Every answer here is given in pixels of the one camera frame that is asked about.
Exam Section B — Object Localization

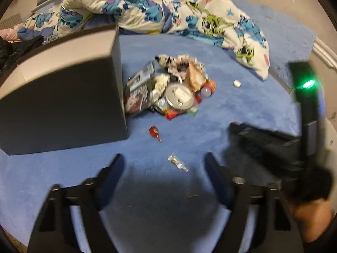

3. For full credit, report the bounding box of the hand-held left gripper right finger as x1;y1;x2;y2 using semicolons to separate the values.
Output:
205;152;306;253

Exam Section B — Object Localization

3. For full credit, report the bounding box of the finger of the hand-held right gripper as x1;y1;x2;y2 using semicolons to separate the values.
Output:
229;122;303;174

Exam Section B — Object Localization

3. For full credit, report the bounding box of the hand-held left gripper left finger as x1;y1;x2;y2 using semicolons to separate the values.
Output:
28;153;125;253

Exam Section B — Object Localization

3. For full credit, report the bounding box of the clear candy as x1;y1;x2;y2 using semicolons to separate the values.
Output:
168;154;189;172

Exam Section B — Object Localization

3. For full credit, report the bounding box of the dark blue cardboard box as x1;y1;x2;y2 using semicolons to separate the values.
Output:
0;24;129;156

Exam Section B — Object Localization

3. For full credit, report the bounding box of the person's right forearm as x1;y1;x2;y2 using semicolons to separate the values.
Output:
292;199;333;243

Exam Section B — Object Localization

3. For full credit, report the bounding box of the small red charm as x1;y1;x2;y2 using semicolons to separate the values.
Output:
149;126;162;143

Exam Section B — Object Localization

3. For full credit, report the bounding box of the red white snack packet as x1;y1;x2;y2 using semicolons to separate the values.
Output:
124;87;150;114

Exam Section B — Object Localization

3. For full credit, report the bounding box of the round silver tin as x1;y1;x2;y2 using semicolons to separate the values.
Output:
164;83;194;110

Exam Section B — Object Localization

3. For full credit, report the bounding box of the brown triangular snack packet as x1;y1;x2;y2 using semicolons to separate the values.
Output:
186;63;206;91

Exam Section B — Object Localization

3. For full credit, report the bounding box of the dark foil packet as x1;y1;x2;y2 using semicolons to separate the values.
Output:
126;61;156;90

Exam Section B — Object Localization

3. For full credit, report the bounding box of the lace hair scrunchie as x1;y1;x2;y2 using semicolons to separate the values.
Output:
155;54;206;74

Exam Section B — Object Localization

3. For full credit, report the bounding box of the black puffer jacket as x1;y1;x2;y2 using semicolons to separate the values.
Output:
0;35;44;71

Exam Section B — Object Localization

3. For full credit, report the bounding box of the cartoon monster printed blanket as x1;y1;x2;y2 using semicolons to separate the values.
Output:
20;0;270;81

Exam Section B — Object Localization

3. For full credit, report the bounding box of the pink cloth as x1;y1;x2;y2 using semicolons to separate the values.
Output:
0;28;21;41

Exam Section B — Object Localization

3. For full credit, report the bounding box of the grey checked pillow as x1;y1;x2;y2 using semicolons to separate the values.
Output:
0;13;21;29

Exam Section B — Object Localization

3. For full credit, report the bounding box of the white bed frame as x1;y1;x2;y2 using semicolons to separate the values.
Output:
312;37;337;69

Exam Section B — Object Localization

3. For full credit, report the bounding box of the white flower hair tie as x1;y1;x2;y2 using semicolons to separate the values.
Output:
155;75;169;93

